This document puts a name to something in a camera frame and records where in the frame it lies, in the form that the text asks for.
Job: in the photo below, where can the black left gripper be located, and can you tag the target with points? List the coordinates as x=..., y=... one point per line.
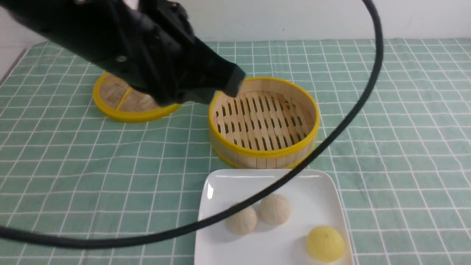
x=164, y=59

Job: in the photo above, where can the white steamed bun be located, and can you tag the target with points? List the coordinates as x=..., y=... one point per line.
x=275, y=209

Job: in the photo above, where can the yellow steamed bun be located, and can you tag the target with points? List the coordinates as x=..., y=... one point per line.
x=324, y=243

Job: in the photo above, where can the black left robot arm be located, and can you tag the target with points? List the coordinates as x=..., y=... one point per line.
x=84, y=27

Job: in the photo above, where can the beige steamed bun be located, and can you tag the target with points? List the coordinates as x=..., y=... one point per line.
x=243, y=222

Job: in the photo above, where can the white square plate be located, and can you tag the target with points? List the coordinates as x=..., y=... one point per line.
x=314, y=201

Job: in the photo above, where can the yellow bamboo steamer lid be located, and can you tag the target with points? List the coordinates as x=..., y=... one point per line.
x=120, y=102

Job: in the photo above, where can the yellow bamboo steamer basket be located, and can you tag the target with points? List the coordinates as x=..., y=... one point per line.
x=272, y=123

